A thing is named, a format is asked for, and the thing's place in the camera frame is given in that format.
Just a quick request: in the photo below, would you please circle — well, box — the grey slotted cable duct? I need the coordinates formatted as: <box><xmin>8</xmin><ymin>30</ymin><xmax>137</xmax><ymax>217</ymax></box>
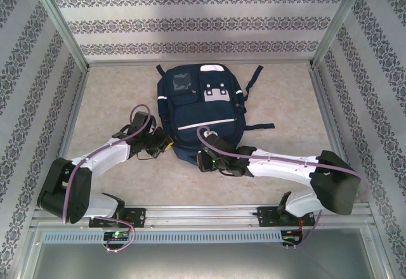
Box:
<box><xmin>43</xmin><ymin>230</ymin><xmax>283</xmax><ymax>244</ymax></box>

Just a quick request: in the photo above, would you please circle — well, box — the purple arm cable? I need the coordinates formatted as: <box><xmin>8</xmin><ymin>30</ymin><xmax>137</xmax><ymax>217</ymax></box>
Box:
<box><xmin>196</xmin><ymin>126</ymin><xmax>370</xmax><ymax>248</ymax></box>
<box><xmin>62</xmin><ymin>103</ymin><xmax>153</xmax><ymax>254</ymax></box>

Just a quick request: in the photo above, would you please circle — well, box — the aluminium side rail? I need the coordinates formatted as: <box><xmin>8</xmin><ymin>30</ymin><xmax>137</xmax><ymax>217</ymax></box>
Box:
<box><xmin>44</xmin><ymin>66</ymin><xmax>90</xmax><ymax>207</ymax></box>
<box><xmin>309</xmin><ymin>65</ymin><xmax>362</xmax><ymax>204</ymax></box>

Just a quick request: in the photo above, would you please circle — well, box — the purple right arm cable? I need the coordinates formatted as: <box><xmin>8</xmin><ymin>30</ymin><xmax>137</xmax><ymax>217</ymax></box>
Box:
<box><xmin>196</xmin><ymin>126</ymin><xmax>370</xmax><ymax>248</ymax></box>

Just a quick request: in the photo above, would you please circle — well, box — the thin aluminium rail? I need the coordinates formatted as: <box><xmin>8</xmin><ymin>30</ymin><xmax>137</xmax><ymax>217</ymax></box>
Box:
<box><xmin>87</xmin><ymin>58</ymin><xmax>313</xmax><ymax>68</ymax></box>

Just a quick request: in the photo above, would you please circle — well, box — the small circuit board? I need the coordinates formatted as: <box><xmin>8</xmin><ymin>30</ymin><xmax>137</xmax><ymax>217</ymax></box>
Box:
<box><xmin>282</xmin><ymin>230</ymin><xmax>302</xmax><ymax>245</ymax></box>

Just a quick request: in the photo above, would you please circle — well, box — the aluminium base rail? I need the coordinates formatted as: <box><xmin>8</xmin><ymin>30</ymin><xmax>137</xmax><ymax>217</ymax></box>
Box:
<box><xmin>31</xmin><ymin>205</ymin><xmax>372</xmax><ymax>229</ymax></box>

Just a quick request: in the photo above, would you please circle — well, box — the navy blue backpack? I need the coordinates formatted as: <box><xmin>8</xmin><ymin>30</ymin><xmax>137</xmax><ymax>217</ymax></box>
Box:
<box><xmin>155</xmin><ymin>63</ymin><xmax>275</xmax><ymax>166</ymax></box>

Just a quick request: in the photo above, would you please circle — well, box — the aluminium frame post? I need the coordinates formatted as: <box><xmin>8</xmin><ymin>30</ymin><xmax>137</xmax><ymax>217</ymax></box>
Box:
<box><xmin>27</xmin><ymin>0</ymin><xmax>89</xmax><ymax>70</ymax></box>
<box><xmin>309</xmin><ymin>0</ymin><xmax>371</xmax><ymax>69</ymax></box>

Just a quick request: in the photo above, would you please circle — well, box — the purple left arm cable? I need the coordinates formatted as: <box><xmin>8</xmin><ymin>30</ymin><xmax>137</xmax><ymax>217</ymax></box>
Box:
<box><xmin>62</xmin><ymin>103</ymin><xmax>153</xmax><ymax>254</ymax></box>

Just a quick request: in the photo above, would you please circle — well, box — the grey metal panel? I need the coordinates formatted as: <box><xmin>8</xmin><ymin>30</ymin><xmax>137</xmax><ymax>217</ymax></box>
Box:
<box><xmin>18</xmin><ymin>228</ymin><xmax>391</xmax><ymax>279</ymax></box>

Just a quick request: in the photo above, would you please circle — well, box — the circuit board with green light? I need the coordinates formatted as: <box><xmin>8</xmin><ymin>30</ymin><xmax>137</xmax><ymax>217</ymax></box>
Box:
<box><xmin>103</xmin><ymin>231</ymin><xmax>129</xmax><ymax>241</ymax></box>

